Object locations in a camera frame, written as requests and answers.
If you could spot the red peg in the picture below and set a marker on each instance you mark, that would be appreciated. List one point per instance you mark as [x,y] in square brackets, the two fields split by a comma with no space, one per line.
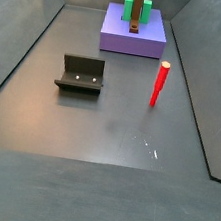
[160,80]

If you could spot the green block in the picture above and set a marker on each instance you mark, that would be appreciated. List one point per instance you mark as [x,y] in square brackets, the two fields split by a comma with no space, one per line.
[144,12]

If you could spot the brown upright block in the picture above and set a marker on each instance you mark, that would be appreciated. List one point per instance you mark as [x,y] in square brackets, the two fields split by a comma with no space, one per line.
[134,22]

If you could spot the black angle bracket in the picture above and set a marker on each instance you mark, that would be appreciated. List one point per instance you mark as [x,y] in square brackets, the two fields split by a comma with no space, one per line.
[82,74]

